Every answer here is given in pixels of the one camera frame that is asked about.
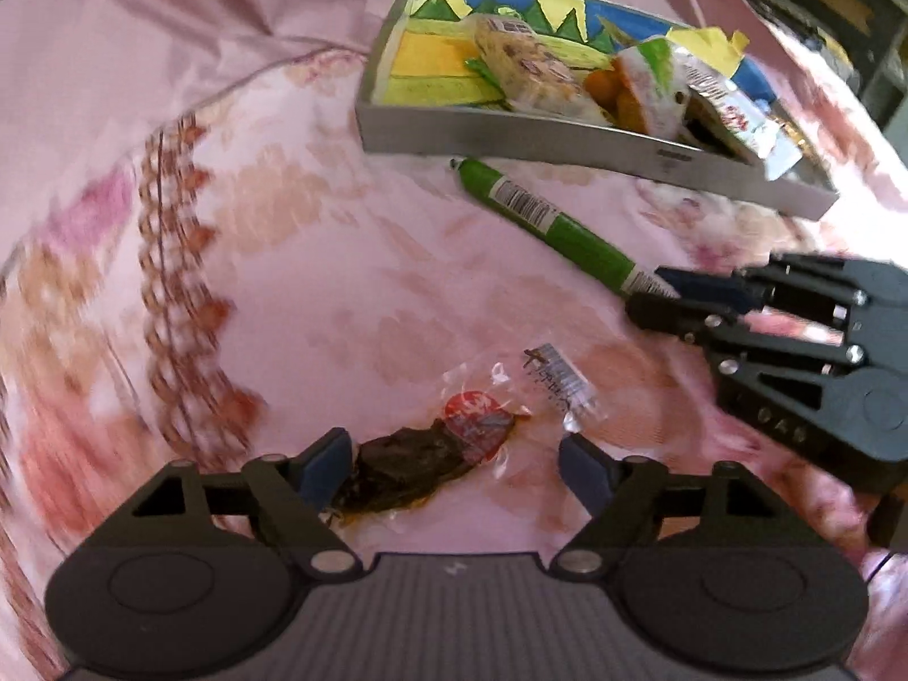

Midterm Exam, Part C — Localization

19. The white green snack pouch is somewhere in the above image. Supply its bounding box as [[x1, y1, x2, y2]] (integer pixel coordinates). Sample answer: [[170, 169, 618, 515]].
[[670, 43, 804, 182]]

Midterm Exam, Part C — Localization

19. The green sausage stick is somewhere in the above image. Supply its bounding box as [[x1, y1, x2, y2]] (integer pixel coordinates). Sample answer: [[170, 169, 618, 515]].
[[449, 158, 679, 299]]

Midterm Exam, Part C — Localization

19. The dried meat clear packet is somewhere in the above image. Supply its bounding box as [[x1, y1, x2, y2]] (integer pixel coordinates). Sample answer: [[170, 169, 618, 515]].
[[329, 341, 606, 521]]

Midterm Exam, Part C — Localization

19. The floral bed cover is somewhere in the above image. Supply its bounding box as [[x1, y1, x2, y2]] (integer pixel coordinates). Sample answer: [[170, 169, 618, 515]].
[[2, 48, 906, 679]]

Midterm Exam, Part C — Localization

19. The pink satin sheet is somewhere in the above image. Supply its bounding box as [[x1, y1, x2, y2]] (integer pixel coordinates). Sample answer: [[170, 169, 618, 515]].
[[2, 0, 753, 247]]

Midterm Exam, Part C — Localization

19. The orange tangerine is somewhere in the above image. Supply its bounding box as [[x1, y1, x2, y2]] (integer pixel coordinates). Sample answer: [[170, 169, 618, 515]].
[[583, 69, 623, 109]]

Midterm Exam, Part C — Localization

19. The orange jelly packet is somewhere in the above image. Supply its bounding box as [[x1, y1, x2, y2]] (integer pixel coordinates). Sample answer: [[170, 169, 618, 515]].
[[616, 89, 648, 134]]

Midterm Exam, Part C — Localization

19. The grey tray with dinosaur drawing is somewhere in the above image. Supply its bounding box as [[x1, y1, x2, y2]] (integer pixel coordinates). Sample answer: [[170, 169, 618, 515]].
[[355, 0, 837, 220]]

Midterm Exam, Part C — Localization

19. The orange green white packet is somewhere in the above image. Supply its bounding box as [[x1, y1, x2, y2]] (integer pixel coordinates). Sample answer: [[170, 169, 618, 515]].
[[612, 37, 690, 140]]

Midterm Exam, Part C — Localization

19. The mixed nuts clear bag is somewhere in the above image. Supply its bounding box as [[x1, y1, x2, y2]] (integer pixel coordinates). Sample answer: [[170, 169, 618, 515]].
[[466, 14, 608, 126]]

